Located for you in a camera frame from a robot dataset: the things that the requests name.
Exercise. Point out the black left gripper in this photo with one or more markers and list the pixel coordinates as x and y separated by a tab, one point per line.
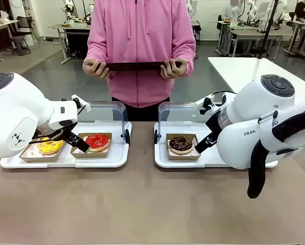
53	131

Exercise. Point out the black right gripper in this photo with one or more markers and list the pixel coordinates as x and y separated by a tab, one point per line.
215	122

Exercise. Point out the chocolate sprinkled donut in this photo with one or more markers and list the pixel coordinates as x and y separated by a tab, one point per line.
180	145

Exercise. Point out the brown paper donut tray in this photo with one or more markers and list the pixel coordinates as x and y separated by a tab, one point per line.
101	154
183	157
40	157

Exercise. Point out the dark brown serving tray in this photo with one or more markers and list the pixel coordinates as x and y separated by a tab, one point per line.
134	66

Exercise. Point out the person's left forearm pink sleeve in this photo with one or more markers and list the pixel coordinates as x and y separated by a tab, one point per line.
184	49

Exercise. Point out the person's right forearm pink sleeve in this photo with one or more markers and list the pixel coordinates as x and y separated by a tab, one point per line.
96	51

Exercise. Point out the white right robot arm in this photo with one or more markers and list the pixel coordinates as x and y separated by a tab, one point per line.
244	132

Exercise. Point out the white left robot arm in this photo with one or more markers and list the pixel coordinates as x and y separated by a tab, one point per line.
17	112

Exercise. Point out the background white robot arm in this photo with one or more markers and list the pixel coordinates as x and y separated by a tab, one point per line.
68	9

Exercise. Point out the yellow sprinkled donut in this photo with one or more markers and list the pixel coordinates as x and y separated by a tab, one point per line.
50	148

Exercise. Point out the red glazed donut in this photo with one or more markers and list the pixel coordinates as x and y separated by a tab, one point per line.
99	141

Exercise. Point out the background person in black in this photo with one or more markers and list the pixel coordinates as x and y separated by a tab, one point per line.
302	10

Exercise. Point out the person's right hand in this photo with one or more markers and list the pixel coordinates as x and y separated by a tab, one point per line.
95	68

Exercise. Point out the person's left hand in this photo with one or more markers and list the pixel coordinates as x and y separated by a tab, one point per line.
174	69

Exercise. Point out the white display case base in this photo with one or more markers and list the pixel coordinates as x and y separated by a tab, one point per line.
162	160
116	158

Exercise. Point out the clear display case lid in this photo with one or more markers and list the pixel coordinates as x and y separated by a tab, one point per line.
165	109
119	112

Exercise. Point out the black trousers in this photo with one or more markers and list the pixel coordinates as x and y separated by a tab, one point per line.
142	113

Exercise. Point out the white side table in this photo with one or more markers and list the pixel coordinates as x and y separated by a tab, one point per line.
239	71

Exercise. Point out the black cabinet under desk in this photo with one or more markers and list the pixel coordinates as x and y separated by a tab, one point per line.
77	42

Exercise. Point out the black office chair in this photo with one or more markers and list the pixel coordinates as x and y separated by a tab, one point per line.
21	35

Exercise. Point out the background wooden top desk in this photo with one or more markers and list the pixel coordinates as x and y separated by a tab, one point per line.
65	26

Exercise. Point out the background grey work table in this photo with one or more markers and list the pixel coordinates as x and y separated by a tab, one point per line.
254	33

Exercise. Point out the pink hoodie torso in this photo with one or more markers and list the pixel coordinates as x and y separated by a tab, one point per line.
139	33

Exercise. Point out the background desk with white top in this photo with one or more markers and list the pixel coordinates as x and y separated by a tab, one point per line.
2	25

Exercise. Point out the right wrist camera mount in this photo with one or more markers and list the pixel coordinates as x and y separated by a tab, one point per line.
206	104

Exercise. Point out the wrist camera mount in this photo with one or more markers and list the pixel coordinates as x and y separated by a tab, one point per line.
206	104
81	104

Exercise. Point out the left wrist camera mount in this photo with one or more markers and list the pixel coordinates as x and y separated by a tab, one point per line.
81	104

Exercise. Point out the black camera stand pole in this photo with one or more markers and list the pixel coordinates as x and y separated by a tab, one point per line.
267	30

